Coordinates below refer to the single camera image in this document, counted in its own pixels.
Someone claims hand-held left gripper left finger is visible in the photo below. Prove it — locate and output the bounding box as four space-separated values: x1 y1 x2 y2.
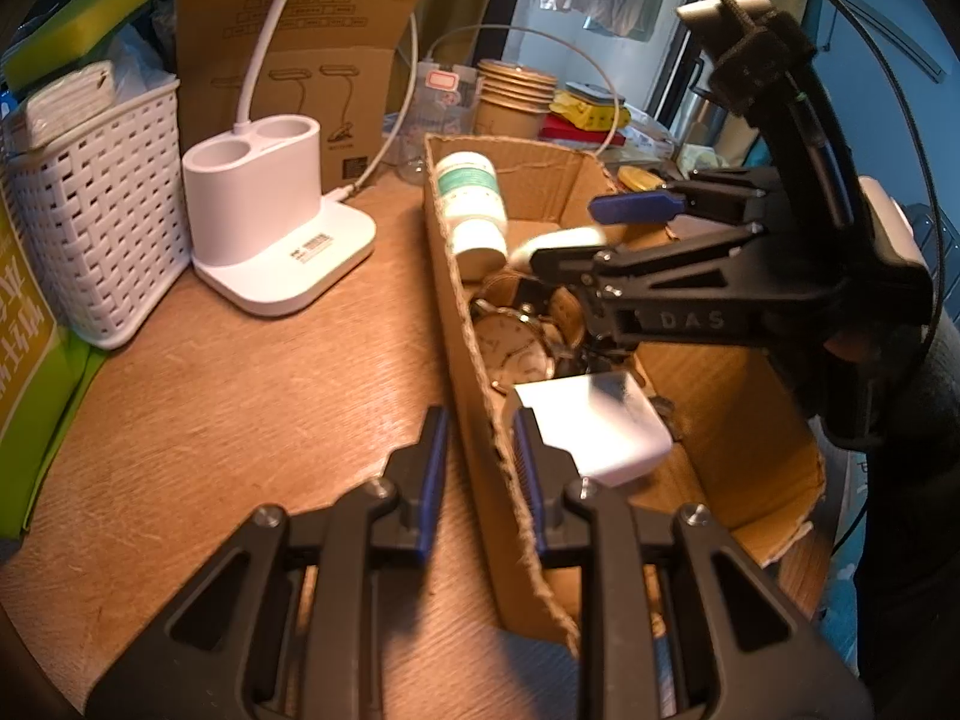
82 405 451 720

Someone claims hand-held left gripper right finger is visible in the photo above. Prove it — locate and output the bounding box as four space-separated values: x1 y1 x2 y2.
512 406 875 720

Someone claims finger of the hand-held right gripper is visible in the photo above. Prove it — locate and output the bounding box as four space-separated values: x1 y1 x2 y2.
589 165 785 227
529 223 770 294

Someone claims white rounded case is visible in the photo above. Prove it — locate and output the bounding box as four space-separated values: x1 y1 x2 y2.
508 227 608 267

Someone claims brown strap watch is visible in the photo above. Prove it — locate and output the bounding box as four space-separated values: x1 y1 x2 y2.
544 286 593 361

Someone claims white charger block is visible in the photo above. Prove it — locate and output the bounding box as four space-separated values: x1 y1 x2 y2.
510 371 674 488

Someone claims dark strap round watch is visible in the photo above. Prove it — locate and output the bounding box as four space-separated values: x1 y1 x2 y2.
471 274 560 391

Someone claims white green pill bottle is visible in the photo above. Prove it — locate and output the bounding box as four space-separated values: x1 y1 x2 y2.
435 152 509 280

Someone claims cardboard box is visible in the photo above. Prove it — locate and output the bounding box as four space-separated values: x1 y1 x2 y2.
420 133 826 653

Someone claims person's right forearm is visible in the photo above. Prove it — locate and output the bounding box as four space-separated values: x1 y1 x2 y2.
855 307 960 691

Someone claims person's right hand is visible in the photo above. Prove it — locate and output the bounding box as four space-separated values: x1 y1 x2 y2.
825 330 875 369

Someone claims yellow lid jar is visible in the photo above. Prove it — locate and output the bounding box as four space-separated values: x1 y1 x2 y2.
616 167 668 194

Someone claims yellow white tissue pack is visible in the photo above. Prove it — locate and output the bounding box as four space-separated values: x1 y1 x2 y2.
675 142 732 173

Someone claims red book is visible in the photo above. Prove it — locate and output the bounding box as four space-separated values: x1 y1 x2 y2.
538 116 627 149

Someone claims yellow printed packet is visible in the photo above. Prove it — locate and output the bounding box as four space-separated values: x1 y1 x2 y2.
551 86 627 132

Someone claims stack of paper cups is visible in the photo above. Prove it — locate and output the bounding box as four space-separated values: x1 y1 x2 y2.
472 58 560 140

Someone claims clear plastic measuring cup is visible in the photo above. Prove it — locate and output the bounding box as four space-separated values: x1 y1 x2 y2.
397 60 485 185

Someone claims white air conditioner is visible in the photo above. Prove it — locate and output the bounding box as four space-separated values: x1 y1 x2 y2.
832 0 947 80

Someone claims white desk lamp base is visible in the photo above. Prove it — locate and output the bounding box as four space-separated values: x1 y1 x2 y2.
182 0 376 316

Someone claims flat cardboard lamp packaging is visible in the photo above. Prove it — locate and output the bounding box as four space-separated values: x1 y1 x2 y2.
174 0 425 192

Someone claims green carton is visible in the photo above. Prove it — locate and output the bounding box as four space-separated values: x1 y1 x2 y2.
0 187 110 537

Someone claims white woven plastic basket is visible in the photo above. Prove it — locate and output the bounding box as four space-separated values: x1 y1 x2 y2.
0 77 192 350

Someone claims clear plastic bag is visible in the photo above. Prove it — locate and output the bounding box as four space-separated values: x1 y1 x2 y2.
112 22 181 91

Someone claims white tissue packet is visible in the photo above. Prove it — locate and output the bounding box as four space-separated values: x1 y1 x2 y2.
19 60 117 147

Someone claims yellow sponge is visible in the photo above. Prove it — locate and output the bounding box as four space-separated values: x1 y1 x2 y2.
4 0 155 91

